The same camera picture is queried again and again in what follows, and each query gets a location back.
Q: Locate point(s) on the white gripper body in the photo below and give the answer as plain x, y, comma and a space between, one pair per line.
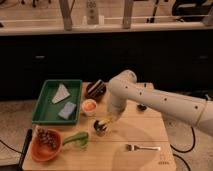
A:
114, 111

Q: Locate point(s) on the yellow banana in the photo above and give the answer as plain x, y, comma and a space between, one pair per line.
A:
104, 121

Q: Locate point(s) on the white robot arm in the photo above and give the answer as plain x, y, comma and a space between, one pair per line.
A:
194, 111

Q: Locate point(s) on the white cup with orange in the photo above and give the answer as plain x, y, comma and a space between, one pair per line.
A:
89, 107

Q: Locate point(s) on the small metal cup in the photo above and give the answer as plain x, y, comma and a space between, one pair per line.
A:
100, 129

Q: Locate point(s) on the dark chocolate cake toy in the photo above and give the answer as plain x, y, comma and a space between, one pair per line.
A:
95, 90

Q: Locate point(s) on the small dark round object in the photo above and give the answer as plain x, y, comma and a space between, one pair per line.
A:
141, 107

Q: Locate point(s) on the green pepper toy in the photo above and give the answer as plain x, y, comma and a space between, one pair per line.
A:
80, 138

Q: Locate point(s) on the silver fork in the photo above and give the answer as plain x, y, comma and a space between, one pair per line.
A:
131, 147

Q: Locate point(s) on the wooden board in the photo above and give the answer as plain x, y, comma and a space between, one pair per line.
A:
108, 153

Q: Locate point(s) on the blue sponge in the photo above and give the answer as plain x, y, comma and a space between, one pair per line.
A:
67, 110

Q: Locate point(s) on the white wedge sponge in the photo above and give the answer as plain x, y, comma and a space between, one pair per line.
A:
61, 94

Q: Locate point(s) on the green plastic tray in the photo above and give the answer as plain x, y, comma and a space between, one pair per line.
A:
58, 102

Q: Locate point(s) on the dark grapes bunch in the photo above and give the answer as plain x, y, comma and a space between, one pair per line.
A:
46, 138

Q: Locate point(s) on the orange bowl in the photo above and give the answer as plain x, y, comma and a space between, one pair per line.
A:
43, 153

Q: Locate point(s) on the black bar left of board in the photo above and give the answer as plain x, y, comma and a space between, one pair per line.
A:
27, 141

